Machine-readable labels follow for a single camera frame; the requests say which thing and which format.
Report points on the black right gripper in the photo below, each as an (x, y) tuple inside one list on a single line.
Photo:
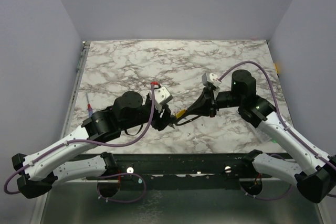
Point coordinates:
[(212, 106)]

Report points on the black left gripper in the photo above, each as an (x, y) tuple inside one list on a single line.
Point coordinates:
[(161, 123)]

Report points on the key with yellow tag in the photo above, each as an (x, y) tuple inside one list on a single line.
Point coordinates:
[(180, 113)]

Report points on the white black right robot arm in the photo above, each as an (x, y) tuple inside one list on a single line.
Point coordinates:
[(313, 170)]

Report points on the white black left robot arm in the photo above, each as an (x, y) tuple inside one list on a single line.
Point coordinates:
[(120, 125)]

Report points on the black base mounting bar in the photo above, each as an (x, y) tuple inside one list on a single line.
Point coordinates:
[(181, 171)]

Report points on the clear plastic box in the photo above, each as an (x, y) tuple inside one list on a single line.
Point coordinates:
[(260, 135)]

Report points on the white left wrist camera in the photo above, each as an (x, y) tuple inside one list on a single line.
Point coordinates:
[(162, 96)]

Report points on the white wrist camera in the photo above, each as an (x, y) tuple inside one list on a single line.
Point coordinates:
[(210, 80), (162, 96)]

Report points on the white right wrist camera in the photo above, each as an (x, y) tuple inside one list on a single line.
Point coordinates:
[(210, 80)]

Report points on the blue handled screwdriver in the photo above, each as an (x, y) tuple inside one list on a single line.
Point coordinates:
[(89, 107)]

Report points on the aluminium table edge rail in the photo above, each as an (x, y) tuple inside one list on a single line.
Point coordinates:
[(79, 73)]

